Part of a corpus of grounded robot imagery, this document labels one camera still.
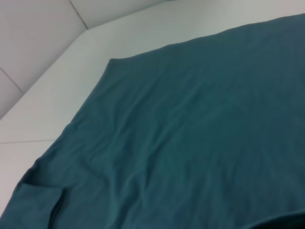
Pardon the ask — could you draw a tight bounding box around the teal blue shirt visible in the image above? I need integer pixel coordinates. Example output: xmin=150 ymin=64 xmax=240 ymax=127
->
xmin=7 ymin=13 xmax=305 ymax=229

